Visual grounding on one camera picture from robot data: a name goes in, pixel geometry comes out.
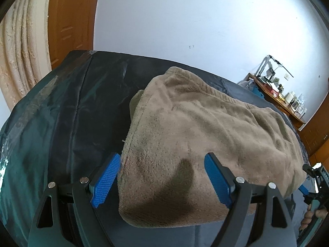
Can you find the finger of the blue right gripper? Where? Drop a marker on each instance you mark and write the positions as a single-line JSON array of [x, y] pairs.
[[303, 190]]

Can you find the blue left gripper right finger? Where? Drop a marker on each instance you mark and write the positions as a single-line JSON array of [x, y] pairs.
[[257, 215]]

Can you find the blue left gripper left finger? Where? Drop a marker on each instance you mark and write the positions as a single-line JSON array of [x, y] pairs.
[[66, 213]]

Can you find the brown fleece garment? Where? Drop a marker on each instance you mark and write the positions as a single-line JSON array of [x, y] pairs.
[[178, 119]]

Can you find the person's right hand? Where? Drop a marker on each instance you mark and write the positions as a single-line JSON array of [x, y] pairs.
[[321, 213]]

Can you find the wooden desk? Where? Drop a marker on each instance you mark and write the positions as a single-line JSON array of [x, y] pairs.
[[313, 133]]

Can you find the plastic bag by desk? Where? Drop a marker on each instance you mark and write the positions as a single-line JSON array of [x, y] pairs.
[[247, 84]]

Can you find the dark green bed cover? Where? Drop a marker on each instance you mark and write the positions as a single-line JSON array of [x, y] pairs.
[[70, 122]]

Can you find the beige curtain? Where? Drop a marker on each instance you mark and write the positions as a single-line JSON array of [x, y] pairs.
[[25, 57]]

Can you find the brown wooden door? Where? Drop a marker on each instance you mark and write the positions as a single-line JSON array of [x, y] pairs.
[[70, 27]]

